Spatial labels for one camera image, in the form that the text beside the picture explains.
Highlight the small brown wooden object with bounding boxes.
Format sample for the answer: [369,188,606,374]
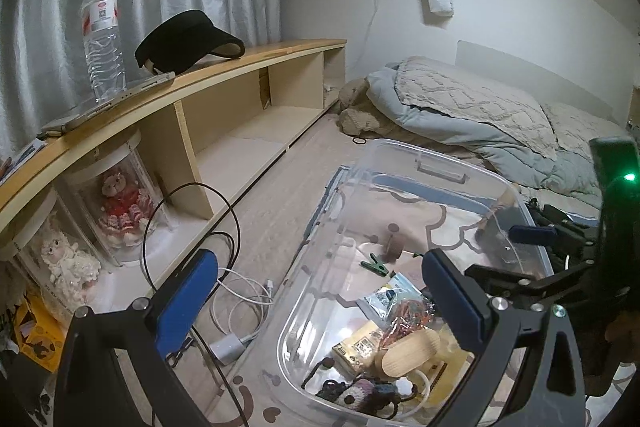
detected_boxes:
[384,223,407,261]

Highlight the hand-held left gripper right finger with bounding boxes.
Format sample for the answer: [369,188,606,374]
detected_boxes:
[421,249,587,427]

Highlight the clear foil snack bag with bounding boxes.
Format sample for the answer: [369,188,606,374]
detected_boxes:
[382,297,436,349]

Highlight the yellow card box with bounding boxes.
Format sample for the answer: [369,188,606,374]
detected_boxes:
[332,321,383,375]

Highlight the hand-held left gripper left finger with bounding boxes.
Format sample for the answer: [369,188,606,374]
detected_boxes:
[52,249,221,427]

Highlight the white doll in clear case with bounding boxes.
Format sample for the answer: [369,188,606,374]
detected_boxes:
[0,187,113,328]

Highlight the wooden handle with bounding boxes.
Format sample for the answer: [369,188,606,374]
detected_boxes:
[479,188,522,234]

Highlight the long wooden shelf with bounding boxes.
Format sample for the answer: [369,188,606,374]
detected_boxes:
[0,38,347,268]

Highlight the stack of books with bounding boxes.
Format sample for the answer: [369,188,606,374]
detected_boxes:
[0,137,48,184]

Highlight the silver snack packet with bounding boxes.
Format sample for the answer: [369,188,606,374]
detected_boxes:
[357,274,426,323]

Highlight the beige pillow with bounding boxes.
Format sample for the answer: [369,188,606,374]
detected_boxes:
[542,102,626,158]

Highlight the red doll in clear case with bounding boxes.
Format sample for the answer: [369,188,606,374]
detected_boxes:
[62,129,173,268]

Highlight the yellow liquid bottle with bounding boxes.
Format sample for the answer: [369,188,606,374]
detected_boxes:
[415,338,476,413]

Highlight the grey curtain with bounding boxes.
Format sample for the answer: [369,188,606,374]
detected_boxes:
[0,0,283,158]

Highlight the white plastic ring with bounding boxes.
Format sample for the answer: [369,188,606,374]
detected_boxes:
[410,369,432,409]

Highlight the beige printed mat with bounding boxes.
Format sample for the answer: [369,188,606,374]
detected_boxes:
[202,164,640,427]

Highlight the white charging cable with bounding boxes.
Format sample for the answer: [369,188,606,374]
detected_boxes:
[210,267,276,344]

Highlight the white headboard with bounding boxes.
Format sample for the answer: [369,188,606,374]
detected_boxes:
[456,39,616,125]

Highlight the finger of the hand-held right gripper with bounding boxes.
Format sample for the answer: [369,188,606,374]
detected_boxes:
[509,204,602,260]
[464,257,603,309]

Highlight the beige plush toy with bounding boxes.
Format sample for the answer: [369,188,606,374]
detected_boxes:
[337,78,381,134]

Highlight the clear plastic storage bin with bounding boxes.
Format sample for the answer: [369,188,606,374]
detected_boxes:
[276,138,556,427]

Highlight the clear plastic water bottle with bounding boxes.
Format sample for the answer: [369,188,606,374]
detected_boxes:
[81,0,126,104]

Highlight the black visor cap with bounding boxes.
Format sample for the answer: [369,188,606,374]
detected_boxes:
[135,10,246,75]

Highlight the light wooden block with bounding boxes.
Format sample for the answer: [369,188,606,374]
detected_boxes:
[375,329,441,380]

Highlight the grey power adapter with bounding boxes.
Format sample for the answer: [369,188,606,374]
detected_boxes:
[209,332,251,364]

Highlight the black cable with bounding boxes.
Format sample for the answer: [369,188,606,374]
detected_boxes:
[141,183,240,427]

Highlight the wooden nightstand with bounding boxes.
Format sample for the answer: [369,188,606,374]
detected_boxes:
[627,84,640,128]

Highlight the beige and blue quilt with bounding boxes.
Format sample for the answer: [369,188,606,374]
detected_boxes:
[367,56,608,208]

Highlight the dark knitted plush toy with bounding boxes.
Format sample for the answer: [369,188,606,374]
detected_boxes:
[315,377,418,420]

